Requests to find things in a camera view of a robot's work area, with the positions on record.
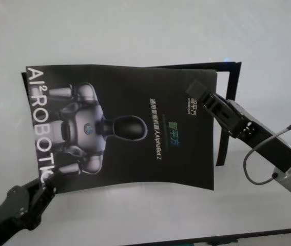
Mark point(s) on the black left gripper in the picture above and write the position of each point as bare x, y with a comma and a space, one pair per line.
24, 202

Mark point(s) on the black robot print poster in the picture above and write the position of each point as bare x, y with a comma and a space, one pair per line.
135, 153

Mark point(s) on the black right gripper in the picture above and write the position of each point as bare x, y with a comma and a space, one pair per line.
268, 146

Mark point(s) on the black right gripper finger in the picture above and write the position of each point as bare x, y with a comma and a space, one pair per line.
195, 89

